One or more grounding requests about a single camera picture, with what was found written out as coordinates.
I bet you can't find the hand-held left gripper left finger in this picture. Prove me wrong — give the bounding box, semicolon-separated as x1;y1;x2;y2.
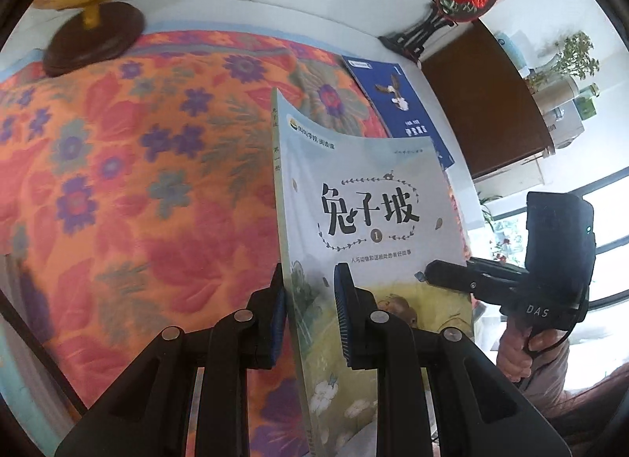
54;263;288;457

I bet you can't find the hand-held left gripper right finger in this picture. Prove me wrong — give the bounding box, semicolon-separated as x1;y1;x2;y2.
333;263;573;457

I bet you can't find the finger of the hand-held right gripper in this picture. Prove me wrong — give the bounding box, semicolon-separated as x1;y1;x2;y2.
423;255;530;299

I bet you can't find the white book with pond cover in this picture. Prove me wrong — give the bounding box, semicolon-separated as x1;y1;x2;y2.
270;88;475;457

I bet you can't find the blue book with bird cover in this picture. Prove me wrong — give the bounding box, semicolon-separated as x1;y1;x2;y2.
341;57;455;170

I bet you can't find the person's right forearm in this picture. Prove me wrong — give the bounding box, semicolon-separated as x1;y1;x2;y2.
521;341;578;394

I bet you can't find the person's right hand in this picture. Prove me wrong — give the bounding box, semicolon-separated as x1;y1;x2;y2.
496;314;567;383

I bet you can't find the green potted plant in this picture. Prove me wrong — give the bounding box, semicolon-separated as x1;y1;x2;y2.
528;32;603;89
476;192;512;261

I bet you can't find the white drawer cabinet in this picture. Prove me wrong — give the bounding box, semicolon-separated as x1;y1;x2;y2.
472;152;554;202

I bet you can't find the white container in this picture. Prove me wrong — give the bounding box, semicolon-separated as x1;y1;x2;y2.
533;76;585;149

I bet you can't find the dark wooden cabinet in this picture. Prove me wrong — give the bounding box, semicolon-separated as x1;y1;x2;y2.
423;20;556;180

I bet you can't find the orange floral mat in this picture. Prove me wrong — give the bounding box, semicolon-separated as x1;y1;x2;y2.
0;29;473;457

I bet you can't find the light blue box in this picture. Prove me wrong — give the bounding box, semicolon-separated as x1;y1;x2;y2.
494;29;530;68

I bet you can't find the antique style desk globe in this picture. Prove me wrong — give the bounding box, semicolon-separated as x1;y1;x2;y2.
29;0;192;79

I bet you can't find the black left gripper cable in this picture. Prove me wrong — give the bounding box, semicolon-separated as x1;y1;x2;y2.
0;284;85;413

